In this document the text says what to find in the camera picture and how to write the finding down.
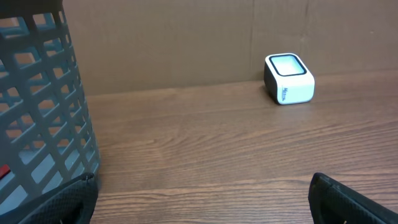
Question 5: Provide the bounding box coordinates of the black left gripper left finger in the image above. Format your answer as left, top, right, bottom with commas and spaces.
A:
1, 172, 98, 224

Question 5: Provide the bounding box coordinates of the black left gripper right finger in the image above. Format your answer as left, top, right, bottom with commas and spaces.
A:
308, 172, 397, 224

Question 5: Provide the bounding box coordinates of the orange spaghetti packet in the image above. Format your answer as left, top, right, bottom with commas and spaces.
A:
0, 164, 11, 179

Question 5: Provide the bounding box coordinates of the white barcode scanner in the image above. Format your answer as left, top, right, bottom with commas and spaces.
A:
264, 53, 315, 105

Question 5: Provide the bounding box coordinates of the grey plastic shopping basket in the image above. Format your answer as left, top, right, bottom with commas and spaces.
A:
1, 0, 100, 213

